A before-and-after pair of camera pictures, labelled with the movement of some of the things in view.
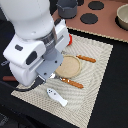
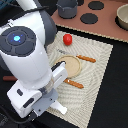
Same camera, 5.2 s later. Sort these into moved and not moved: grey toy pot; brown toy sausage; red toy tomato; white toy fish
Moved: white toy fish
Not moved: grey toy pot; brown toy sausage; red toy tomato
